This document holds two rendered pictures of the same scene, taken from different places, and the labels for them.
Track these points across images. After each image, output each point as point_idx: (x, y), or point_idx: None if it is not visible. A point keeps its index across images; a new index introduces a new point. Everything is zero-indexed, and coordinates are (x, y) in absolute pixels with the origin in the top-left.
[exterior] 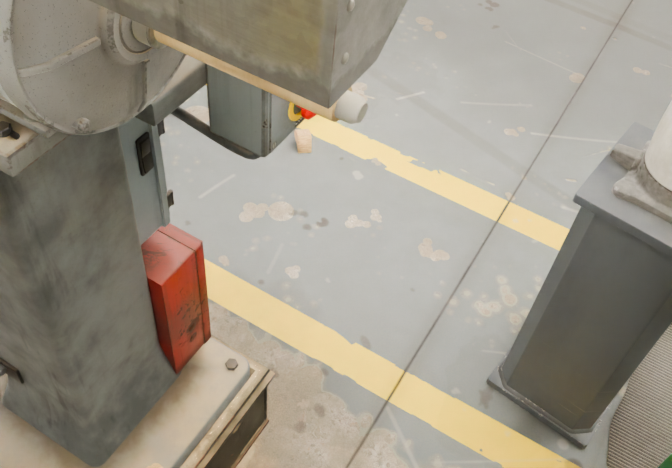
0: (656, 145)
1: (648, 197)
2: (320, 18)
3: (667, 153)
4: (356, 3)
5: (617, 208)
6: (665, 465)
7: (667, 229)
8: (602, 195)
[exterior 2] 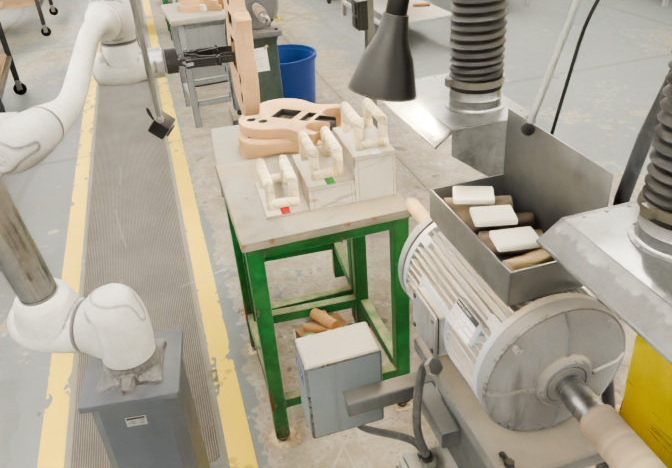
0: (140, 349)
1: (157, 363)
2: None
3: (147, 340)
4: None
5: (172, 374)
6: (268, 344)
7: (169, 354)
8: (167, 383)
